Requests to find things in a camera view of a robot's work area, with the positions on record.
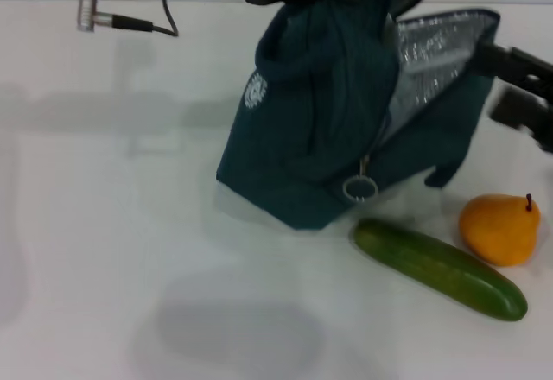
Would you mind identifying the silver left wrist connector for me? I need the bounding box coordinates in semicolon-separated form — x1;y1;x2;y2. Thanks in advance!
76;0;114;31

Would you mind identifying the orange yellow pear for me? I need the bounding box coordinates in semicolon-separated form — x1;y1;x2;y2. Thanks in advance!
458;193;542;268

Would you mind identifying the dark teal insulated lunch bag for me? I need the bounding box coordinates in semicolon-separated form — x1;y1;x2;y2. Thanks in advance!
215;0;502;232

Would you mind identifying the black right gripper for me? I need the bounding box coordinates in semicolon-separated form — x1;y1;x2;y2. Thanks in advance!
474;41;553;153

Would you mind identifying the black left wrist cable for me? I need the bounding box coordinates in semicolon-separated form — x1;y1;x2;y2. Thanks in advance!
110;0;181;38

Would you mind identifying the green cucumber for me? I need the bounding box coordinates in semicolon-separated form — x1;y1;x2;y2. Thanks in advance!
353;218;529;323

